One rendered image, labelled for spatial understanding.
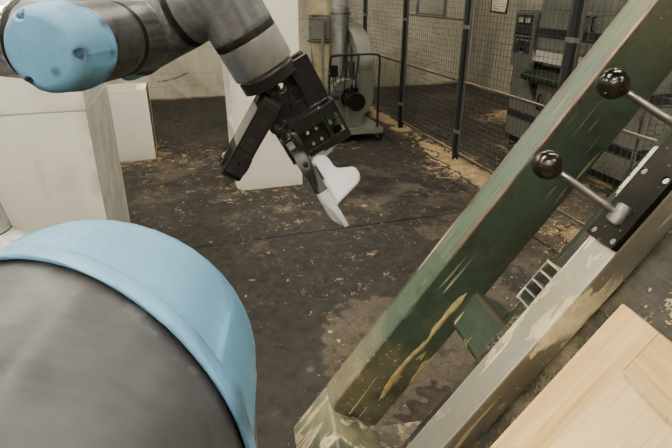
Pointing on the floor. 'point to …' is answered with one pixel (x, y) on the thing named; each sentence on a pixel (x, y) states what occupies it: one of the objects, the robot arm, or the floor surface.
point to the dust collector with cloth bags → (328, 33)
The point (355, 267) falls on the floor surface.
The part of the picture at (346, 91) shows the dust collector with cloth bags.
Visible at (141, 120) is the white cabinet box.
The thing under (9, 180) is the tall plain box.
